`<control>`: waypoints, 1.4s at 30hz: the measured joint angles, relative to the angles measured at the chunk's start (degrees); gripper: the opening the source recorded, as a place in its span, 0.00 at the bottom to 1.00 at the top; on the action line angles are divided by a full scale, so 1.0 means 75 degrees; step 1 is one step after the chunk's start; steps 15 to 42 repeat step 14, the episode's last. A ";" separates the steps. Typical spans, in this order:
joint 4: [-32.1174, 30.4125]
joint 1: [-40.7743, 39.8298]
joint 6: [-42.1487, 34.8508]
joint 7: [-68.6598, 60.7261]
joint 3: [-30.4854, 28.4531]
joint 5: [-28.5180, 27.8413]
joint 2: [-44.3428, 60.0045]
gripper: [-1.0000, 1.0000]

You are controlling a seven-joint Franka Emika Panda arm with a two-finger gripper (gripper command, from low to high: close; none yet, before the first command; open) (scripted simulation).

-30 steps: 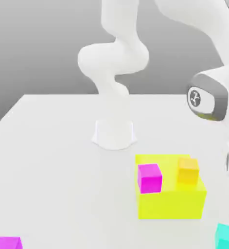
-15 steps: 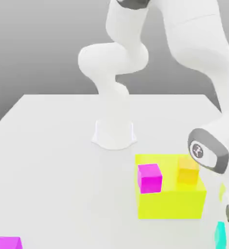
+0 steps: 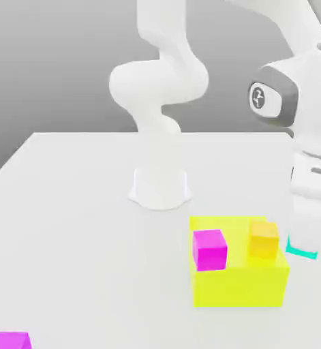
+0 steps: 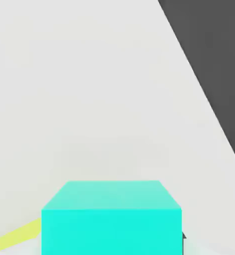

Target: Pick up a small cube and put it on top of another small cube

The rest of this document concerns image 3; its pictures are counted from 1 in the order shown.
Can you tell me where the small orange cube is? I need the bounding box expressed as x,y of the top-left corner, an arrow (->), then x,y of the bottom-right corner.
248,219 -> 280,259

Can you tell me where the small cyan cube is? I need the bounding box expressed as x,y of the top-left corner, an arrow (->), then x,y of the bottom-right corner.
285,233 -> 319,260

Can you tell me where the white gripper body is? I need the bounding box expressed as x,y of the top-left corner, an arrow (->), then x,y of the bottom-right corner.
289,152 -> 321,204

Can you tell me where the small magenta cube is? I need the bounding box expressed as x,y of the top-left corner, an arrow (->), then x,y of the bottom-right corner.
192,229 -> 228,273
0,331 -> 33,349

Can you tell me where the large yellow box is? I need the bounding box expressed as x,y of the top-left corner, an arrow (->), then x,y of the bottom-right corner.
189,215 -> 291,308

